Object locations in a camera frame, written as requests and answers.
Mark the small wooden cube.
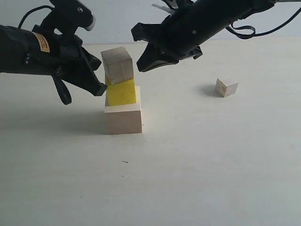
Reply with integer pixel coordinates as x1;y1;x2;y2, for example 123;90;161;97
215;78;238;97

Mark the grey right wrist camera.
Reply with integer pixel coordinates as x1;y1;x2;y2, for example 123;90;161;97
151;0;179;15

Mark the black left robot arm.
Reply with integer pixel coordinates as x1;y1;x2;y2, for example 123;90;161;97
0;25;107;97

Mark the medium wooden cube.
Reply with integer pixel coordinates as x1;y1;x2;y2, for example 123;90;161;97
101;46;134;85

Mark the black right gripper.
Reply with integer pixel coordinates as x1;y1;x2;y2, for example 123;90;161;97
131;0;226;72

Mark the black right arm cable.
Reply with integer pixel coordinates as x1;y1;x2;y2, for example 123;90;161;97
225;7;301;40

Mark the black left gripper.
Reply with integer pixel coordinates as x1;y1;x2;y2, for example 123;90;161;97
23;32;107;97

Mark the yellow cube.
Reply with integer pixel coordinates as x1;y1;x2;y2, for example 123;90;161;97
105;75;137;106

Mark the large light wooden cube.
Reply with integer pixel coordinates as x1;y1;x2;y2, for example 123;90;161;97
104;86;143;135

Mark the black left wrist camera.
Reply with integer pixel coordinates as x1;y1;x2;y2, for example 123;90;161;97
40;0;96;35

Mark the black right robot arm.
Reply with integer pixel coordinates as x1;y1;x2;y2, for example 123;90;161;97
131;0;301;72

